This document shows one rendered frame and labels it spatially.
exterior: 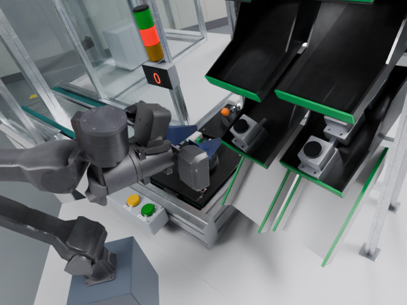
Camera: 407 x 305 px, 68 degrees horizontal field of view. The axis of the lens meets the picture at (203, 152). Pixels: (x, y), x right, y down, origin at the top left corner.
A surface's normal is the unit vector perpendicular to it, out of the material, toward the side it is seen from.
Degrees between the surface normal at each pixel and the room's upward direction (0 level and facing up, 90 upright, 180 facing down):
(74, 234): 56
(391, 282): 0
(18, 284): 0
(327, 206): 45
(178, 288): 0
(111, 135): 101
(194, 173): 78
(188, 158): 31
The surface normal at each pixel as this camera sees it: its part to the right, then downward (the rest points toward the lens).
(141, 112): -0.74, 0.09
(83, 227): 0.69, -0.49
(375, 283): -0.21, -0.73
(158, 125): 0.63, 0.43
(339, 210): -0.67, -0.13
